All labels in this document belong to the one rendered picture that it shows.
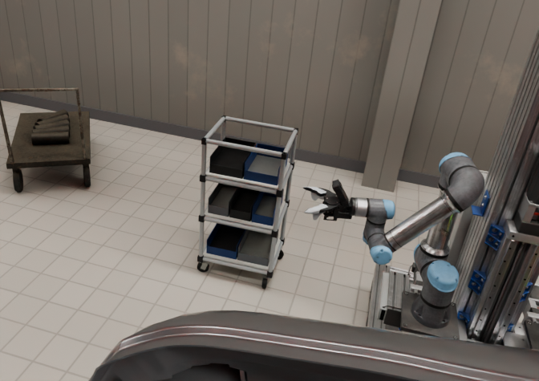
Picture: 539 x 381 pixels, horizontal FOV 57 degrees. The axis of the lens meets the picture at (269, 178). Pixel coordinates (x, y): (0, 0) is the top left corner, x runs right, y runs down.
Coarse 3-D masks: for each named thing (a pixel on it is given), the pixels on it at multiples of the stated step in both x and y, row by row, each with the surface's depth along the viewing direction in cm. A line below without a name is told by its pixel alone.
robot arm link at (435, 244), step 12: (444, 156) 186; (456, 156) 181; (444, 168) 182; (456, 168) 175; (444, 180) 182; (456, 216) 190; (432, 228) 194; (444, 228) 190; (432, 240) 195; (444, 240) 193; (420, 252) 200; (432, 252) 196; (444, 252) 196; (420, 264) 199
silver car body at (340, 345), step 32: (192, 320) 75; (224, 320) 74; (256, 320) 74; (288, 320) 74; (320, 320) 75; (128, 352) 70; (160, 352) 74; (192, 352) 76; (224, 352) 75; (256, 352) 68; (288, 352) 68; (320, 352) 67; (352, 352) 66; (384, 352) 64; (416, 352) 64; (448, 352) 63; (480, 352) 63; (512, 352) 63
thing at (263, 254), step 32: (224, 128) 318; (288, 128) 308; (224, 160) 301; (256, 160) 310; (224, 192) 327; (256, 192) 329; (288, 192) 329; (224, 224) 307; (256, 224) 306; (224, 256) 325; (256, 256) 322
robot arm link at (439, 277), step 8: (432, 264) 191; (440, 264) 191; (448, 264) 192; (424, 272) 194; (432, 272) 187; (440, 272) 188; (448, 272) 188; (456, 272) 188; (424, 280) 193; (432, 280) 187; (440, 280) 185; (448, 280) 185; (456, 280) 186; (424, 288) 192; (432, 288) 188; (440, 288) 186; (448, 288) 185; (424, 296) 192; (432, 296) 189; (440, 296) 187; (448, 296) 188; (432, 304) 190; (440, 304) 189; (448, 304) 191
